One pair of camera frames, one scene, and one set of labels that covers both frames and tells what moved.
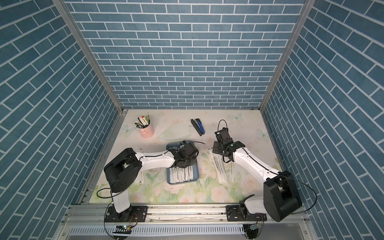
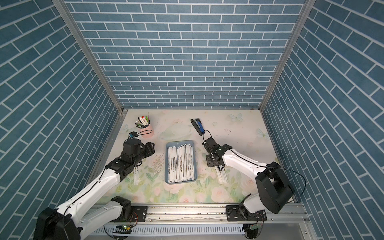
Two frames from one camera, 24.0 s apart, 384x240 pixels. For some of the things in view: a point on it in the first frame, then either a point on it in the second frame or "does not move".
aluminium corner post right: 308,6 does not move
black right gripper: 215,149 → 208,163
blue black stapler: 198,125 does not move
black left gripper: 193,161 → 148,148
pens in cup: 143,122 does not move
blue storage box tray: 178,175 does not move
